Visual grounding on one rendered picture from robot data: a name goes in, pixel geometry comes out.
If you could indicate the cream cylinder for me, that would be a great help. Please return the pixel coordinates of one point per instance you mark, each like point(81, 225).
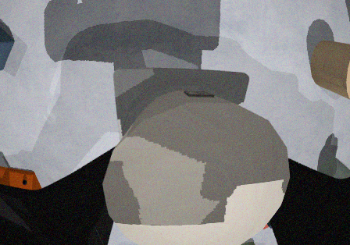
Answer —
point(195, 169)

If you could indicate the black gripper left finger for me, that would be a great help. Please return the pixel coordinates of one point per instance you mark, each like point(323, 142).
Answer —
point(71, 211)

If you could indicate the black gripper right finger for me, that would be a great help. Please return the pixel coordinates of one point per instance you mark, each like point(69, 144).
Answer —
point(314, 205)

